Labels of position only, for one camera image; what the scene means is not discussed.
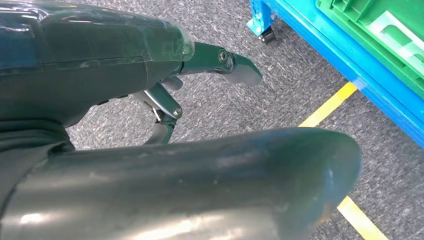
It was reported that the blue metal shelf rack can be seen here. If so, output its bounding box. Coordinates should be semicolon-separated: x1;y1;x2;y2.
246;0;424;148

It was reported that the yellow floor tape square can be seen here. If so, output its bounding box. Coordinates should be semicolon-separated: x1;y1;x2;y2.
298;81;390;240

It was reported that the green plastic crate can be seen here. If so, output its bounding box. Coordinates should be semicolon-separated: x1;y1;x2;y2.
315;0;424;100

